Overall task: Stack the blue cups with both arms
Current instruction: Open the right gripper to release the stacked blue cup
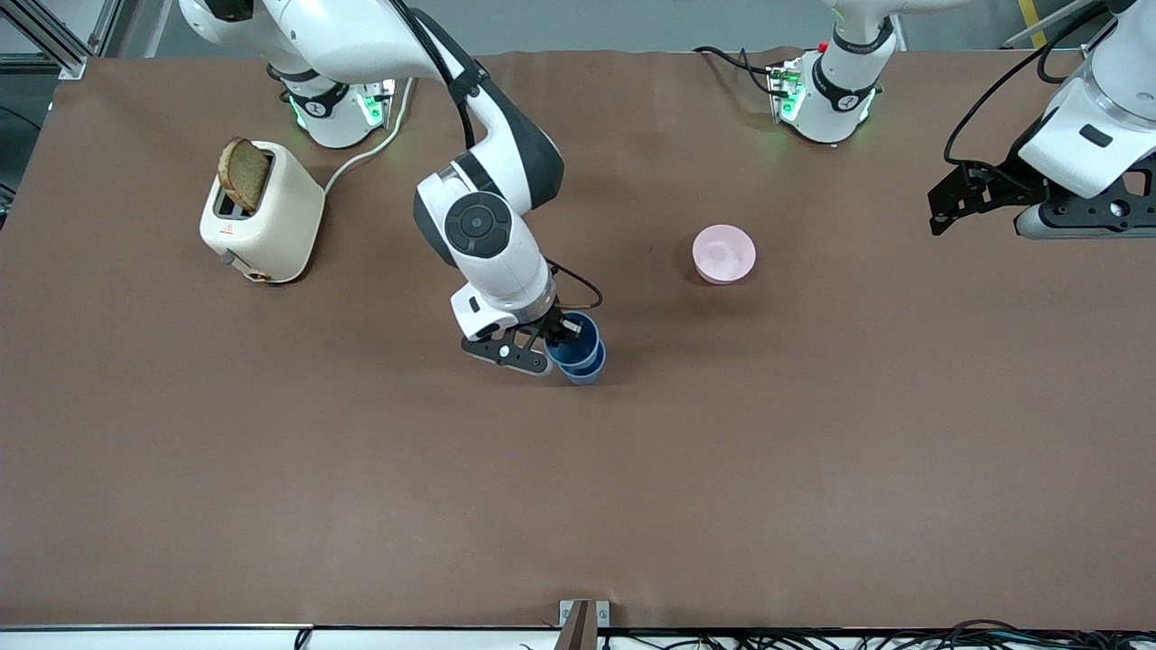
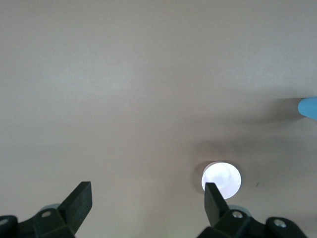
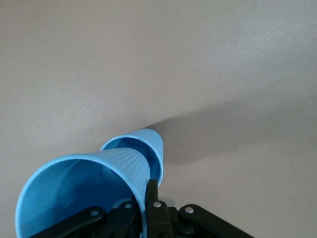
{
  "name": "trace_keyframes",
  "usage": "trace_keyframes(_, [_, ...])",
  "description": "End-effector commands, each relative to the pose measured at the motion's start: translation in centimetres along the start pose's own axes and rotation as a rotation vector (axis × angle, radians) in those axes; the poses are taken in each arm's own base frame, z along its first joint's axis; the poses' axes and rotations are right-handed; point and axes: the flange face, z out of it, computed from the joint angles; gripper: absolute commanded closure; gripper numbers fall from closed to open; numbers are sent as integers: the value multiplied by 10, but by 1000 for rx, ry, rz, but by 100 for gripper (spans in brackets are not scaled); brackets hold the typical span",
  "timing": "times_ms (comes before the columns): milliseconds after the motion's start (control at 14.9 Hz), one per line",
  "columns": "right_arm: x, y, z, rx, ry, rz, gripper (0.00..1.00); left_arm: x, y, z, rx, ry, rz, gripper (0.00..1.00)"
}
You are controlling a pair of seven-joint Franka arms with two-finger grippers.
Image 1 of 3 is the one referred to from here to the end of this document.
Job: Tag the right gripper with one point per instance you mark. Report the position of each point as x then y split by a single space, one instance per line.
558 329

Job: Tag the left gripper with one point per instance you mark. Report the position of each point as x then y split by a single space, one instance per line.
1005 177

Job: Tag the blue plastic cup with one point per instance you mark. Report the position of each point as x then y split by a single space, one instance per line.
578 354
591 372

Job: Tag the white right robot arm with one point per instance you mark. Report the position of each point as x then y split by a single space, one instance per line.
488 226

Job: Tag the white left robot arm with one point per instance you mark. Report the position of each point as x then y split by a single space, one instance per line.
835 99

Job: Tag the pink bowl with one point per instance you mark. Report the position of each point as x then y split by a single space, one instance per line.
723 253

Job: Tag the cream white toaster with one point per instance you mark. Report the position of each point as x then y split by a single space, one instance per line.
271 221

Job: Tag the brown toast slice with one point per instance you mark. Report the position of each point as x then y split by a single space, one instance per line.
244 173

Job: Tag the aluminium frame profile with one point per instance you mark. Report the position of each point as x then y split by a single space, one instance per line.
1048 27
54 41

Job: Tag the metal mount bracket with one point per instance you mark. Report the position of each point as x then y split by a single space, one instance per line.
584 623

